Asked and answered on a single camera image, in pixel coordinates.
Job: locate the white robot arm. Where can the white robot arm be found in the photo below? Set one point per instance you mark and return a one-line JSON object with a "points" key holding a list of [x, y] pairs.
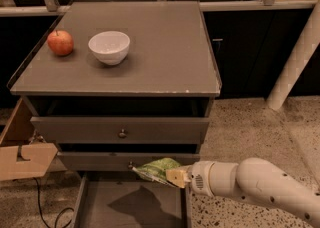
{"points": [[252, 172]]}

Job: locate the grey middle drawer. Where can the grey middle drawer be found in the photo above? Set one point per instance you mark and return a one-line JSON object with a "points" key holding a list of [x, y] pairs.
{"points": [[107, 161]]}

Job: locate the white ceramic bowl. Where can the white ceramic bowl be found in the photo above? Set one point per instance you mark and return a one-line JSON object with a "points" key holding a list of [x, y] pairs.
{"points": [[110, 47]]}

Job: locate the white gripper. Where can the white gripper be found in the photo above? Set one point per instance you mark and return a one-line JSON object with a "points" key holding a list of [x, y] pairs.
{"points": [[198, 177]]}

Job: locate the grey top drawer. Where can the grey top drawer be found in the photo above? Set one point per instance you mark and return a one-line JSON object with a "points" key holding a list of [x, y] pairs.
{"points": [[123, 130]]}

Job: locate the green jalapeno chip bag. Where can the green jalapeno chip bag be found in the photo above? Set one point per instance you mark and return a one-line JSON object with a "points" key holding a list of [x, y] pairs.
{"points": [[155, 171]]}

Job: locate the red apple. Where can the red apple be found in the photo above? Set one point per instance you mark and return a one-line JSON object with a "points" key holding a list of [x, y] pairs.
{"points": [[60, 42]]}

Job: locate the grey drawer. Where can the grey drawer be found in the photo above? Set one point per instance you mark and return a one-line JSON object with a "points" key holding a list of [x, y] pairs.
{"points": [[123, 130], [123, 200], [107, 161]]}

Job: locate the brown cardboard box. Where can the brown cardboard box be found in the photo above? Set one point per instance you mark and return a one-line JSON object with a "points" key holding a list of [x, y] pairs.
{"points": [[20, 158]]}

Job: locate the grey bottom drawer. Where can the grey bottom drawer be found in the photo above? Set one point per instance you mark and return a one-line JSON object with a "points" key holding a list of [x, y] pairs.
{"points": [[123, 200]]}

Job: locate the grey drawer cabinet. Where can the grey drawer cabinet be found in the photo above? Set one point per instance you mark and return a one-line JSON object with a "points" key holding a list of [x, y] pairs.
{"points": [[137, 87]]}

